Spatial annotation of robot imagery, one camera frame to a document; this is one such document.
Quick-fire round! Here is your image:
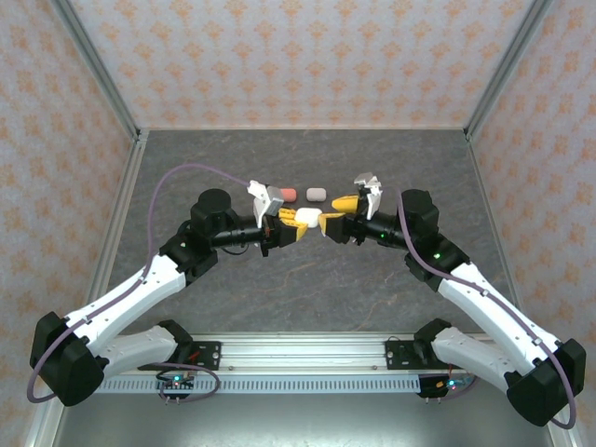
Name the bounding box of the white earbud charging case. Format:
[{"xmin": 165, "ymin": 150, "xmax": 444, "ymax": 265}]
[{"xmin": 294, "ymin": 207, "xmax": 324, "ymax": 230}]

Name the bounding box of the small circuit board with LEDs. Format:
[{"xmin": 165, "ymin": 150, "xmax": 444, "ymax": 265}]
[
  {"xmin": 418, "ymin": 375, "xmax": 467, "ymax": 405},
  {"xmin": 156, "ymin": 371, "xmax": 196, "ymax": 405}
]

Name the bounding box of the aluminium table side rail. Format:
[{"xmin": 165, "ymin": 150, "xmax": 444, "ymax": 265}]
[
  {"xmin": 465, "ymin": 129, "xmax": 584, "ymax": 447},
  {"xmin": 22, "ymin": 129, "xmax": 150, "ymax": 447}
]

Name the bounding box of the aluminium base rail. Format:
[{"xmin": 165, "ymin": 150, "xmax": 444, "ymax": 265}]
[{"xmin": 188, "ymin": 332, "xmax": 423, "ymax": 374}]

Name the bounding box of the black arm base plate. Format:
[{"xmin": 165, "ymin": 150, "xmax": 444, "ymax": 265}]
[
  {"xmin": 188, "ymin": 340, "xmax": 223, "ymax": 372},
  {"xmin": 385, "ymin": 339, "xmax": 420, "ymax": 372}
]

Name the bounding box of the slotted grey cable duct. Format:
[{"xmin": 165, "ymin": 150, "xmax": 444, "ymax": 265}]
[{"xmin": 100, "ymin": 374, "xmax": 424, "ymax": 395}]

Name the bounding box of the aluminium frame post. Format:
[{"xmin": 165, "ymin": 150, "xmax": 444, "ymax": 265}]
[
  {"xmin": 464, "ymin": 0, "xmax": 556, "ymax": 141},
  {"xmin": 48, "ymin": 0, "xmax": 142, "ymax": 141}
]

